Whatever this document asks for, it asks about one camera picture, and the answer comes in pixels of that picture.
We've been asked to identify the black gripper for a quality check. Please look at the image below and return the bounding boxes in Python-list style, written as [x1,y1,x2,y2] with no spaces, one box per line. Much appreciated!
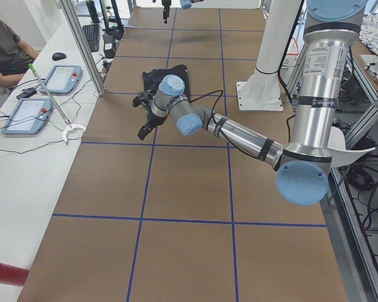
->
[162,0,171,24]
[137,112,166,140]

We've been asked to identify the black printed t-shirt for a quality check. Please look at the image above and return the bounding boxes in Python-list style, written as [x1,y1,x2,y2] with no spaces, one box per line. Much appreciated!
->
[142,64,190,97]

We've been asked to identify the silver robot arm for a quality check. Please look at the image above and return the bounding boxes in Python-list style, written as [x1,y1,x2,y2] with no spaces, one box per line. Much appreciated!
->
[132,1,367,206]
[161,0,203,24]

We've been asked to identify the black keyboard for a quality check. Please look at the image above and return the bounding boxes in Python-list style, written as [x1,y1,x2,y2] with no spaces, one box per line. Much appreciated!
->
[82,24,100,52]

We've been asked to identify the white reacher grabber stick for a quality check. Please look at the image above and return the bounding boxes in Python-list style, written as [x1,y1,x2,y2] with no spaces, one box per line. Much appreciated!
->
[28,64,86,145]

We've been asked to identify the far blue teach pendant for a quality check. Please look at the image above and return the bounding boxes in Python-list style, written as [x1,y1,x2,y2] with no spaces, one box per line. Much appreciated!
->
[44,65,82,94]

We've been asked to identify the blue teach pendant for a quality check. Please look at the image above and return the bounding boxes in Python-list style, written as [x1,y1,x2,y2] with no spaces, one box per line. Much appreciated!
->
[44,65,82,94]
[1,98,52,135]

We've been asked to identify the black computer mouse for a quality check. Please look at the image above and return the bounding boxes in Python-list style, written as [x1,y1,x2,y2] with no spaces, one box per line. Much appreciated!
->
[52,52,67,61]

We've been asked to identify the near blue teach pendant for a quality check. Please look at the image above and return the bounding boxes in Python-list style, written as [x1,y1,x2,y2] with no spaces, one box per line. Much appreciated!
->
[1,98,52,135]

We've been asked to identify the seated person grey shirt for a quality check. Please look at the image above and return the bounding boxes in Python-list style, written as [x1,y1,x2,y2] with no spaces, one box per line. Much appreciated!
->
[0,19,38,88]

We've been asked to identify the white plastic chair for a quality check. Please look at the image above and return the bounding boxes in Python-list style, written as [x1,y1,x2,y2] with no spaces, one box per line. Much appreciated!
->
[328,126,375,168]

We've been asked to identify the red cylinder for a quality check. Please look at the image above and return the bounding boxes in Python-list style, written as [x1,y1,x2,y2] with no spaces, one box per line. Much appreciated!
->
[0,262,29,286]

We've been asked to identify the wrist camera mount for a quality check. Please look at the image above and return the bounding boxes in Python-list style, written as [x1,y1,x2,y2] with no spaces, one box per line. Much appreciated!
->
[132,89,155,109]

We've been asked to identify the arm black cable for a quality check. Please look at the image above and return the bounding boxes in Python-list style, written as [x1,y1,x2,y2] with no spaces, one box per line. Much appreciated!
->
[188,89,262,158]

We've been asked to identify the aluminium frame post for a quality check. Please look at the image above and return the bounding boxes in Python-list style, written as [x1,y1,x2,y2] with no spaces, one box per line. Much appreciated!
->
[59,0,105,96]

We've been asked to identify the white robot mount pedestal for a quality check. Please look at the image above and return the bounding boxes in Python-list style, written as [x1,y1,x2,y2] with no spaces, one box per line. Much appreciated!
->
[236,0,304,111]

